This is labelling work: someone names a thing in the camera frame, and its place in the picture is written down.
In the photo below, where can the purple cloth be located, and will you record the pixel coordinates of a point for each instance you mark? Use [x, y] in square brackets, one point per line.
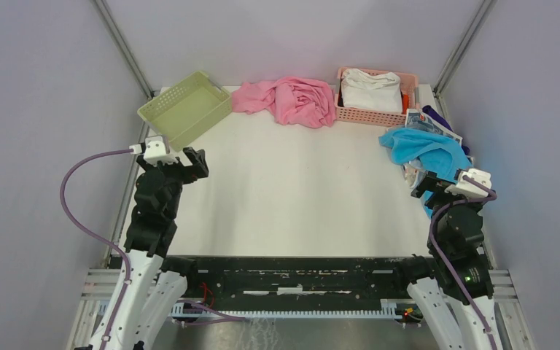
[442, 121]

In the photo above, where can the green plastic basket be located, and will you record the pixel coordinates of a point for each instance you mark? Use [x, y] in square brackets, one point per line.
[187, 110]

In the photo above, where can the blue towel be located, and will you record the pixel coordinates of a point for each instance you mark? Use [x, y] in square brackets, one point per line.
[418, 152]

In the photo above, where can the blue white patterned cloth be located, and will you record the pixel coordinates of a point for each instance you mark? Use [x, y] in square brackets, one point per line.
[416, 119]

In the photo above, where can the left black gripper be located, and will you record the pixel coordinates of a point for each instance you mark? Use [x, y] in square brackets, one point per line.
[198, 168]

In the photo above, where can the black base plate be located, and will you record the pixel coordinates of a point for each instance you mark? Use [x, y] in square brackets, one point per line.
[309, 284]

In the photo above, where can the pink towel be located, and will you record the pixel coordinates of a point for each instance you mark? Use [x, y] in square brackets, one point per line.
[291, 101]

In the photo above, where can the white cable duct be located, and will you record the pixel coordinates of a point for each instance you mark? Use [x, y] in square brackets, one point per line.
[386, 311]

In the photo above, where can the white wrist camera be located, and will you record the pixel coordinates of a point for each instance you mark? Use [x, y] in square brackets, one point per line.
[155, 150]
[471, 183]

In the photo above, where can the white folded towel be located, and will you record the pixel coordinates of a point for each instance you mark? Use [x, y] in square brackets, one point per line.
[379, 92]

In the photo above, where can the orange item in basket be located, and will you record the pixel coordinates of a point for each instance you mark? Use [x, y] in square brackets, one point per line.
[405, 103]

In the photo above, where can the pink plastic basket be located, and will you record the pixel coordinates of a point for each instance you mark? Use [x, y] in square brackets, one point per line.
[409, 85]

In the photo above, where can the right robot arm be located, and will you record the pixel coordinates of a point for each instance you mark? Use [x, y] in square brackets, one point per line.
[461, 270]

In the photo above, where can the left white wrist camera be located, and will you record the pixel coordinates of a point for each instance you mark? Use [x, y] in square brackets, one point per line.
[155, 150]

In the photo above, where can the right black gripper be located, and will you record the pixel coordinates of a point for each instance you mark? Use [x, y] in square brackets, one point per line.
[432, 181]

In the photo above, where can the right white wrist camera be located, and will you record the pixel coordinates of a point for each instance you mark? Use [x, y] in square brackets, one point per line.
[471, 183]

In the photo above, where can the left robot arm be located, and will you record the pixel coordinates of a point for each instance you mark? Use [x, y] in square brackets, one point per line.
[148, 286]

